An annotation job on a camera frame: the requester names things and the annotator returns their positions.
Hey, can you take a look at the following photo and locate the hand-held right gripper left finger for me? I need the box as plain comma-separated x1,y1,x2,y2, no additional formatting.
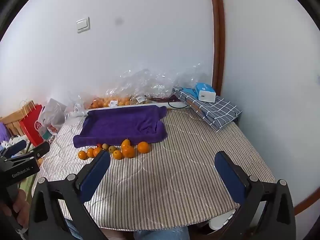
29,150,111,240

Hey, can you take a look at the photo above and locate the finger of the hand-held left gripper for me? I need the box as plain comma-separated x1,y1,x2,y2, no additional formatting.
4,140,27,156
24,142,50,160

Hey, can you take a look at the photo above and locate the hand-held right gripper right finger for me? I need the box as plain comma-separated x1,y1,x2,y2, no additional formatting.
197,151,297,240

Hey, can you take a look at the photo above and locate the person's left hand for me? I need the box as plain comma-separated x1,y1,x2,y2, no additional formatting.
11,196,30,228

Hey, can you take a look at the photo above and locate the spotted white cloth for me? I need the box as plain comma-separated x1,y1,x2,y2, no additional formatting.
0,135,25,150

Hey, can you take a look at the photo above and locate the red paper bag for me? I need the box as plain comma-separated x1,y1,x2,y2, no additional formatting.
19,100,46,147

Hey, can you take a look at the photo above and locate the white plastic bag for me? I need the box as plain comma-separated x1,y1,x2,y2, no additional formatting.
40,98,67,136

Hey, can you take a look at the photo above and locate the white plastic container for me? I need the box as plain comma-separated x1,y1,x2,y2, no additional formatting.
209,209,237,231

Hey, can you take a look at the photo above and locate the purple towel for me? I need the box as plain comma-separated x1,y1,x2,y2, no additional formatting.
73,105,168,148

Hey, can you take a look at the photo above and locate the empty clear plastic bag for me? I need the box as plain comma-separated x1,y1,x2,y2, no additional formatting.
64,92,88,118

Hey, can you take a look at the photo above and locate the striped quilt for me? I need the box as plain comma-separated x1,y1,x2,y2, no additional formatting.
31,107,277,232

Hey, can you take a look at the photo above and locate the clear bag of oranges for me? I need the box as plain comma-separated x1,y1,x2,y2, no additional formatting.
89,87,133,109

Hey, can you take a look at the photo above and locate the blue white tissue box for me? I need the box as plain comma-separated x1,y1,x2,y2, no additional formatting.
194,82,216,103

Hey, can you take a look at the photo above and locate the person's jeans leg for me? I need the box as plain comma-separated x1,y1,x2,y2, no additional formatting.
134,226,190,240

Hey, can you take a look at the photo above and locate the clear bag of brown fruit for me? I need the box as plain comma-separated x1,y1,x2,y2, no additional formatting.
120,69,177,105

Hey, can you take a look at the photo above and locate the blue flat packet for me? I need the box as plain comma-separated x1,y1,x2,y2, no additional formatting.
182,87,198,97

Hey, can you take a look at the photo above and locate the crumpled clear plastic bag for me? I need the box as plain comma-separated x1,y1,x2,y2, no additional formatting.
172,64,213,93

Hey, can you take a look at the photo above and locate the wooden furniture frame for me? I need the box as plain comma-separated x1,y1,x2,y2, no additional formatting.
0,100,35,137

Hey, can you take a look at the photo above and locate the black cable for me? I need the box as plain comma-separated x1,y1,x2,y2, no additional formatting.
167,101,191,110

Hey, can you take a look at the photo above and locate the white wall switch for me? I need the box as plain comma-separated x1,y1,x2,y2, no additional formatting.
76,17,90,34

